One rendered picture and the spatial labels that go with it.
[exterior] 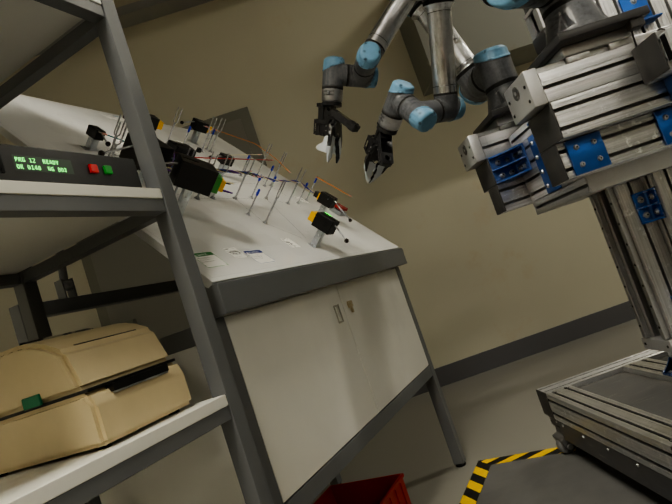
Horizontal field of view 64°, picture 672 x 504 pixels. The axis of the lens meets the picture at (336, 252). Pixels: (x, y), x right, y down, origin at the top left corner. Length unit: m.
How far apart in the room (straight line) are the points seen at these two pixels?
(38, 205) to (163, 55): 3.27
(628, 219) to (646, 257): 0.11
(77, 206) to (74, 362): 0.24
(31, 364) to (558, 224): 3.44
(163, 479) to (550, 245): 3.08
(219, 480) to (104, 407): 0.41
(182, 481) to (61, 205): 0.66
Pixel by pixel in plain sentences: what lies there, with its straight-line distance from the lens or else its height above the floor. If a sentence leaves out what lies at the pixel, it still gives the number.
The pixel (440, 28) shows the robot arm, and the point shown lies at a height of 1.44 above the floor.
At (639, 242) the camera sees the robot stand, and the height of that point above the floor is 0.64.
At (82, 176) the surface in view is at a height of 1.08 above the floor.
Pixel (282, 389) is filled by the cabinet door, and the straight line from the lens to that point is 1.26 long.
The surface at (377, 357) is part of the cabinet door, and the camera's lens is 1.74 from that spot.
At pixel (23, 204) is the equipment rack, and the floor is 1.02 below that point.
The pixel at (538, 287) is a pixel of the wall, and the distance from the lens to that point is 3.84.
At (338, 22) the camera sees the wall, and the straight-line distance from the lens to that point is 4.06.
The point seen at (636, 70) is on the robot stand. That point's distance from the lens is 1.50.
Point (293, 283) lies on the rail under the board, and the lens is 1.34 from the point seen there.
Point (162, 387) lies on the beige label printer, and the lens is 0.99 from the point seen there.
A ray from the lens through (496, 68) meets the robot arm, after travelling 1.96.
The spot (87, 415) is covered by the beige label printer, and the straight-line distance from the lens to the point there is 0.90.
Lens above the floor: 0.76
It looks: 5 degrees up
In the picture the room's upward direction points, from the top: 19 degrees counter-clockwise
